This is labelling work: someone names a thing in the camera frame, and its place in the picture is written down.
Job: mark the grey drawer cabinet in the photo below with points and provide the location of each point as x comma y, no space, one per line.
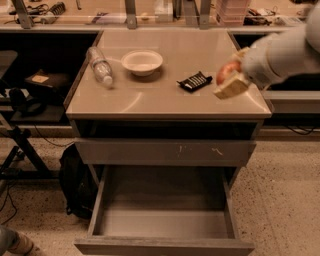
155,106

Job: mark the pink plastic basket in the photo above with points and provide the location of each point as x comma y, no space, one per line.
231,12

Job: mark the closed top drawer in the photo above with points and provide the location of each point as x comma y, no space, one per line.
161,152

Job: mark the red apple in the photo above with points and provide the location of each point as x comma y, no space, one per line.
226,70

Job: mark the white bowl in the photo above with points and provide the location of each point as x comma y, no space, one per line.
142,62

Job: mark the open middle drawer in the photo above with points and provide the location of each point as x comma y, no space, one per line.
163,211

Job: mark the black backpack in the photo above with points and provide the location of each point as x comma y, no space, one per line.
77,184

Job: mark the black headphones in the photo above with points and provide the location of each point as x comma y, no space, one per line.
26,106

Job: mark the brown shoe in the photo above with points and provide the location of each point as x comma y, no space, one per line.
15,243

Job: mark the clear plastic water bottle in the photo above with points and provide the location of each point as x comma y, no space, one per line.
100,67

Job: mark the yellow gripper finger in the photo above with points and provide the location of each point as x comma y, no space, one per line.
234,85
239,55

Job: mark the black stand frame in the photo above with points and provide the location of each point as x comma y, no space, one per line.
20,137

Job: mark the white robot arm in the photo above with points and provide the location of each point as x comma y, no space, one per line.
273,59

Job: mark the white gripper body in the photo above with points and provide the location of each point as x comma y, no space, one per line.
256,66

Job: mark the black box with label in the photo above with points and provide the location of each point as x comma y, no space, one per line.
50,84

